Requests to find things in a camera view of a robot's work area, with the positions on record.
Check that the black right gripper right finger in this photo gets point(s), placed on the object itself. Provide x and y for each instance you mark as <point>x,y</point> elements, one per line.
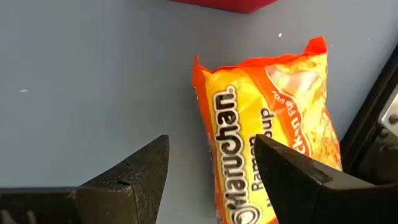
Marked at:
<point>295,193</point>

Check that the pink plastic bin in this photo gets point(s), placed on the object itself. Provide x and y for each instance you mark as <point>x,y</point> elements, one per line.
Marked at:
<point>230,4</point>

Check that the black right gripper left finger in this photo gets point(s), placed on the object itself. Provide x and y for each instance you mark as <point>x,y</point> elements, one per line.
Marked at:
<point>140,186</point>

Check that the orange chicken noodle pack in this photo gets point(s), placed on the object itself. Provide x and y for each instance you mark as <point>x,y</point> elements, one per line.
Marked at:
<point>248,93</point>

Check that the silver metal bracket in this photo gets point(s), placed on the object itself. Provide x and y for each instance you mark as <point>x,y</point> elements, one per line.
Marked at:
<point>390,115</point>

